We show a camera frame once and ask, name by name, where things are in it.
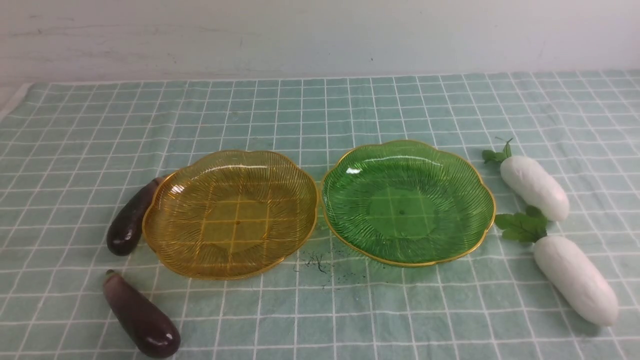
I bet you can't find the dark purple eggplant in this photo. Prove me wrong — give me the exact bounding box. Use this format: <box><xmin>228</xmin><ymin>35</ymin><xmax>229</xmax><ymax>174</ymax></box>
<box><xmin>106</xmin><ymin>177</ymin><xmax>165</xmax><ymax>256</ymax></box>

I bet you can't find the white radish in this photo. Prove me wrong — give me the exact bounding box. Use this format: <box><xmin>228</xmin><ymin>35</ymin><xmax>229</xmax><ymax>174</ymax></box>
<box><xmin>494</xmin><ymin>206</ymin><xmax>620</xmax><ymax>327</ymax></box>
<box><xmin>481</xmin><ymin>139</ymin><xmax>570</xmax><ymax>223</ymax></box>

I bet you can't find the light purple eggplant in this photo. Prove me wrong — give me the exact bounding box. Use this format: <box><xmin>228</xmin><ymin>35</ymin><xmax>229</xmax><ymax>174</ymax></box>
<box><xmin>102</xmin><ymin>269</ymin><xmax>181</xmax><ymax>359</ymax></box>

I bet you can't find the green glass plate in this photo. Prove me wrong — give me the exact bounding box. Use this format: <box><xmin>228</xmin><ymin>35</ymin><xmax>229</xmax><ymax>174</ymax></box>
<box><xmin>320</xmin><ymin>139</ymin><xmax>497</xmax><ymax>268</ymax></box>

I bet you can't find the amber glass plate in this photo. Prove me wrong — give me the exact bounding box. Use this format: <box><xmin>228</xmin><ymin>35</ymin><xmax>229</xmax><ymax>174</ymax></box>
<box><xmin>142</xmin><ymin>150</ymin><xmax>320</xmax><ymax>280</ymax></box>

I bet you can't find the green checkered tablecloth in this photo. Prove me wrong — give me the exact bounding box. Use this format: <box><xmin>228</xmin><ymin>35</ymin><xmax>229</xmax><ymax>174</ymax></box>
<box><xmin>0</xmin><ymin>70</ymin><xmax>640</xmax><ymax>360</ymax></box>

